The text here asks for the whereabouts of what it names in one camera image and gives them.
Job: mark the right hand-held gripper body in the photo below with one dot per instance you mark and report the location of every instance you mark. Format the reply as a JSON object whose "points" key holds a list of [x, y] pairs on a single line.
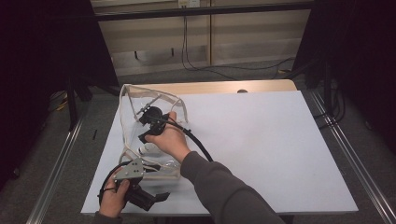
{"points": [[154, 119]]}

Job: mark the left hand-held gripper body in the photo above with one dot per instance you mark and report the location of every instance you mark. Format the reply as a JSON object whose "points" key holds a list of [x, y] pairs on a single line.
{"points": [[134, 170]]}

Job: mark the clear plastic tote bag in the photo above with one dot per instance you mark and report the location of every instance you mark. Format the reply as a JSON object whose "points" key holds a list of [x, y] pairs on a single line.
{"points": [[134, 102]]}

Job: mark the person's right hand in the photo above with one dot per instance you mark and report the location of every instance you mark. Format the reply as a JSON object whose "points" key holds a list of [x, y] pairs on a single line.
{"points": [[172, 141]]}

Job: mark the person's left hand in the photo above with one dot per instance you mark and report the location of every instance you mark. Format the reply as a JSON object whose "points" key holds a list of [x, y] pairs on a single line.
{"points": [[112, 200]]}

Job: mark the small black floor object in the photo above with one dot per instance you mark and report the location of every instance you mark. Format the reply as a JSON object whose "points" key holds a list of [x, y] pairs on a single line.
{"points": [[94, 134]]}

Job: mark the black stand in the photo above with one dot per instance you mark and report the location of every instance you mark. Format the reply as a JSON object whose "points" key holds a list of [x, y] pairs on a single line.
{"points": [[327, 84], [72, 102]]}

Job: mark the dark round table grommet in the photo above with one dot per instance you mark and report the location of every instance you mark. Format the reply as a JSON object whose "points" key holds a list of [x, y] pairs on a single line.
{"points": [[242, 91]]}

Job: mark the black metal crossbar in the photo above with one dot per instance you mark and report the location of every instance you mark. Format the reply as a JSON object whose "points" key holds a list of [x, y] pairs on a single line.
{"points": [[202, 11]]}

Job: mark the white table cover sheet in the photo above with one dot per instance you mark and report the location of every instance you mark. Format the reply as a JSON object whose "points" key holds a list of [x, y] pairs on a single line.
{"points": [[274, 149]]}

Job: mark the black curtain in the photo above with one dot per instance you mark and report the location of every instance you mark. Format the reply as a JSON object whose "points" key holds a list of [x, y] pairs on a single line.
{"points": [[358, 62], [40, 62]]}

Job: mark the small black wall hook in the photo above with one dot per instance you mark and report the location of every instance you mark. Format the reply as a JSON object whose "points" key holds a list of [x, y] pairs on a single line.
{"points": [[136, 55]]}

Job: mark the metal floor rail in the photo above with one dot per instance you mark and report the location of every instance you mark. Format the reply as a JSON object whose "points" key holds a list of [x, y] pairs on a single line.
{"points": [[358, 168], [56, 171]]}

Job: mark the white wall socket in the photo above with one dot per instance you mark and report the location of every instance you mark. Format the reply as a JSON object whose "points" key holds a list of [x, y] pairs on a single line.
{"points": [[189, 3]]}

